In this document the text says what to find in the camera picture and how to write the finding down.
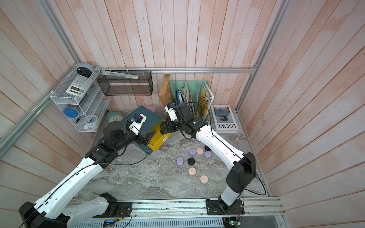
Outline purple earphone case right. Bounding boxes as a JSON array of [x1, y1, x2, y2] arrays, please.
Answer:
[[204, 151, 212, 159]]

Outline pink earphone case middle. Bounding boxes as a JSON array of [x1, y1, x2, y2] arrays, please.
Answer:
[[188, 167, 197, 176]]

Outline ruler on basket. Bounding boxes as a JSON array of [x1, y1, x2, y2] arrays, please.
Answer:
[[100, 70, 139, 79]]

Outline pink earphone case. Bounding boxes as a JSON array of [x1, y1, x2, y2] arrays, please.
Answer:
[[196, 148, 204, 155], [188, 167, 197, 176], [200, 175, 209, 184]]

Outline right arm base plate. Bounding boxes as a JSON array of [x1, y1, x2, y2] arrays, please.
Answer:
[[205, 199, 245, 215]]

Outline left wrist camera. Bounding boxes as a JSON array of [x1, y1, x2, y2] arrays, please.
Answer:
[[126, 114, 147, 134]]

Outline brown envelope folder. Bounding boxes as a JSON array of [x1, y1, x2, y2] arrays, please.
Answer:
[[158, 74, 175, 108]]

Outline green alarm clock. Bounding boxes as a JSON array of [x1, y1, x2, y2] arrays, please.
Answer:
[[106, 112, 124, 123]]

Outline purple earphone case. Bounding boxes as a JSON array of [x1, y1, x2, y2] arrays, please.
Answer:
[[204, 151, 212, 159], [176, 156, 183, 166], [189, 148, 197, 156]]

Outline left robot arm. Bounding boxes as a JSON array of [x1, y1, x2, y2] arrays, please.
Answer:
[[19, 120, 156, 228]]

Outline black earphone case centre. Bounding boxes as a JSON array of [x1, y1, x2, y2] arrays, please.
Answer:
[[187, 157, 195, 165]]

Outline yellow drawer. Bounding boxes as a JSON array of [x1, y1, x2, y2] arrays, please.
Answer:
[[149, 120, 172, 152]]

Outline pink earphone case top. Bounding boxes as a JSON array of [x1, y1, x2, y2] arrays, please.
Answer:
[[196, 148, 204, 155]]

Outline black mesh basket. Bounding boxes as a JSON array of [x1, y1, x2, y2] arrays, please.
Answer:
[[97, 70, 154, 96]]

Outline white calculator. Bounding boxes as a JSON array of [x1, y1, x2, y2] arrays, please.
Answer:
[[66, 75, 93, 97]]

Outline round grey speaker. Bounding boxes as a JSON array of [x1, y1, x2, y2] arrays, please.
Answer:
[[77, 63, 94, 78]]

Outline blue binder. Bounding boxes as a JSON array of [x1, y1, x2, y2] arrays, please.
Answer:
[[176, 90, 184, 105]]

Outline purple earphone case left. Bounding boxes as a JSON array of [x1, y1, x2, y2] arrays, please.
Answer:
[[176, 156, 183, 166]]

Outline black earphone case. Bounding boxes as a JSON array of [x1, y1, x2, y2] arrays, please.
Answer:
[[187, 157, 195, 165], [204, 146, 211, 152]]

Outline green file organizer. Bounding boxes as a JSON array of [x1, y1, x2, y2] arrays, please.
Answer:
[[169, 80, 210, 120]]

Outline black earphone case top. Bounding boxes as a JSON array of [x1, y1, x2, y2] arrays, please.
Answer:
[[204, 146, 211, 152]]

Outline blue lid jar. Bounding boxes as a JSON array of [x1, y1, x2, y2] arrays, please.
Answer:
[[63, 105, 79, 118]]

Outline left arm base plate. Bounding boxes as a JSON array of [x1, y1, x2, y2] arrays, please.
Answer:
[[93, 202, 132, 218]]

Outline yellow magazine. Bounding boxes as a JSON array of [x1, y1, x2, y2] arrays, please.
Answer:
[[198, 83, 214, 119]]

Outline purple earphone case top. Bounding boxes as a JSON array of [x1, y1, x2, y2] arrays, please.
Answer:
[[189, 148, 197, 156]]

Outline LOEWE book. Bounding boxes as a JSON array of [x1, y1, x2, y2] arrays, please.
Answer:
[[211, 105, 239, 133]]

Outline newspapers in organizer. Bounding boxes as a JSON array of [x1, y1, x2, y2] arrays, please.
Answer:
[[180, 81, 197, 117]]

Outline teal drawer cabinet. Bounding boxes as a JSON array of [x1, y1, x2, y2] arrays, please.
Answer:
[[120, 105, 164, 156]]

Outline white wire shelf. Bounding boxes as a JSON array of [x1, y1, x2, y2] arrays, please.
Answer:
[[50, 65, 111, 133]]

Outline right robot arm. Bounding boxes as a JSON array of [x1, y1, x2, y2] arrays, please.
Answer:
[[160, 103, 256, 208]]

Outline pink earphone case bottom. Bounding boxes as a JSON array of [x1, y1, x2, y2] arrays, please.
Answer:
[[200, 175, 209, 184]]

